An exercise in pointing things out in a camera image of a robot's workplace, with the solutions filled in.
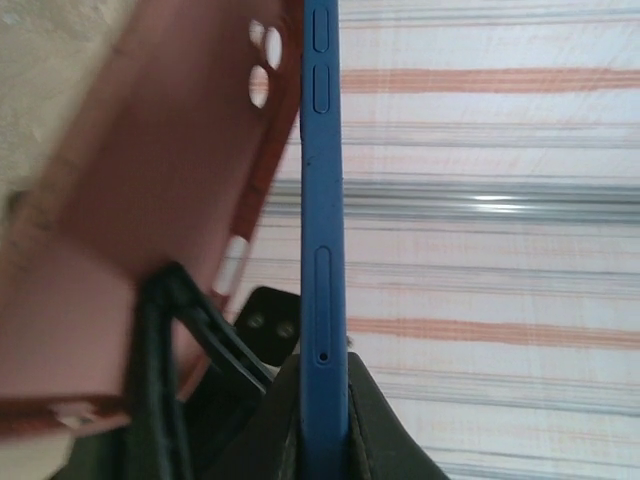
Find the blue smartphone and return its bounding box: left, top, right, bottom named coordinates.
left=298, top=0, right=354, bottom=480

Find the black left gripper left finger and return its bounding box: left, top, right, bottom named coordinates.
left=199, top=349, right=304, bottom=480

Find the pink phone case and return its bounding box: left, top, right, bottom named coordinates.
left=0, top=0, right=307, bottom=444

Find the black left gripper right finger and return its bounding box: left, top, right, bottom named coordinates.
left=348, top=351, right=450, bottom=480

